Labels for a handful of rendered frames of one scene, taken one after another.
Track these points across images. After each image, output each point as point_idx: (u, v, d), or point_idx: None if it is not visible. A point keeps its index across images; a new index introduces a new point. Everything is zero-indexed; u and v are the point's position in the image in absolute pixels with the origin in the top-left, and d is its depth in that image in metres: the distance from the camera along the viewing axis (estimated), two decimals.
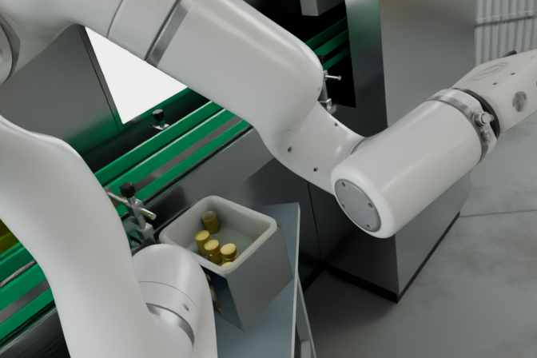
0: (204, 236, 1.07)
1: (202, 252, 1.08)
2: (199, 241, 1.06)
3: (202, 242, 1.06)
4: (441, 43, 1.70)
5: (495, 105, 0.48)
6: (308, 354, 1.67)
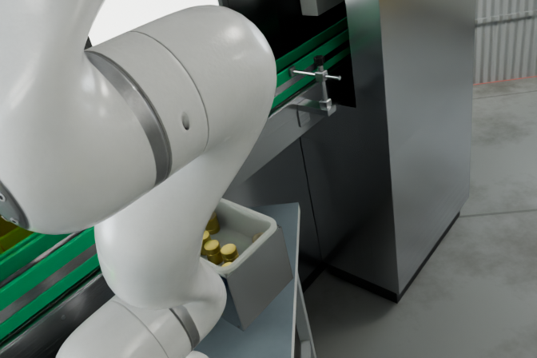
0: (204, 236, 1.07)
1: (202, 252, 1.08)
2: None
3: (202, 242, 1.06)
4: (441, 43, 1.70)
5: None
6: (308, 354, 1.67)
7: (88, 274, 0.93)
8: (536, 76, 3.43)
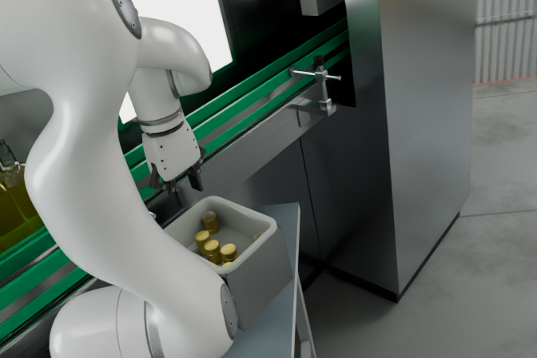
0: (204, 236, 1.07)
1: (202, 252, 1.08)
2: (199, 241, 1.06)
3: (202, 242, 1.06)
4: (441, 43, 1.70)
5: None
6: (308, 354, 1.67)
7: (88, 274, 0.93)
8: (536, 76, 3.43)
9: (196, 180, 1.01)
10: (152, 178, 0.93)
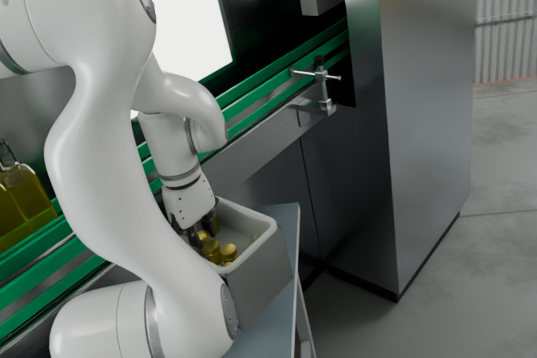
0: (204, 235, 1.07)
1: (202, 252, 1.08)
2: None
3: (202, 241, 1.06)
4: (441, 43, 1.70)
5: None
6: (308, 354, 1.67)
7: (88, 274, 0.93)
8: (536, 76, 3.43)
9: (209, 228, 1.07)
10: (173, 227, 1.00)
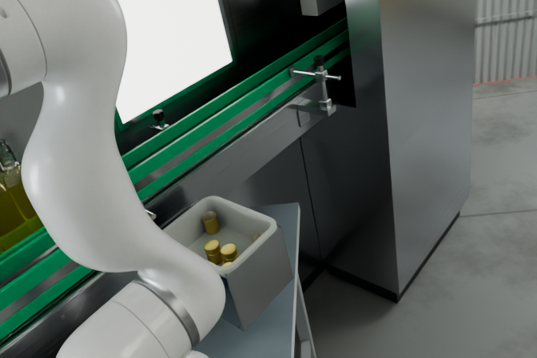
0: None
1: None
2: None
3: None
4: (441, 43, 1.70)
5: None
6: (308, 354, 1.67)
7: (88, 274, 0.93)
8: (536, 76, 3.43)
9: None
10: None
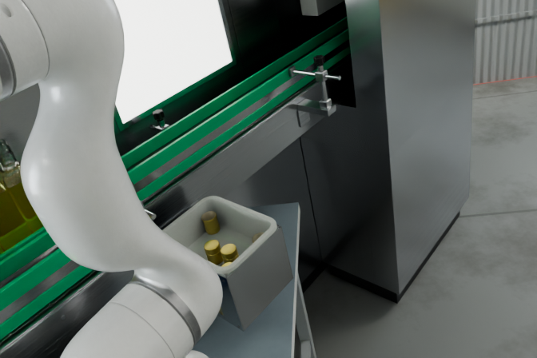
0: None
1: None
2: None
3: None
4: (441, 43, 1.70)
5: None
6: (308, 354, 1.67)
7: (88, 274, 0.93)
8: (536, 76, 3.43)
9: None
10: None
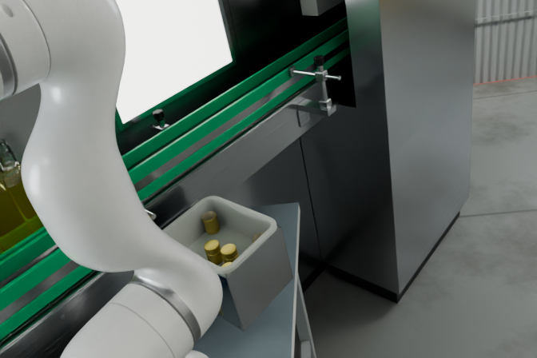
0: None
1: None
2: None
3: None
4: (441, 43, 1.70)
5: None
6: (308, 354, 1.67)
7: (88, 274, 0.93)
8: (536, 76, 3.43)
9: None
10: None
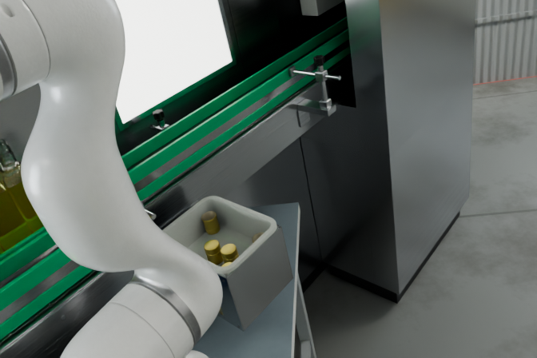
0: None
1: None
2: None
3: None
4: (441, 43, 1.70)
5: None
6: (308, 354, 1.67)
7: (88, 274, 0.93)
8: (536, 76, 3.43)
9: None
10: None
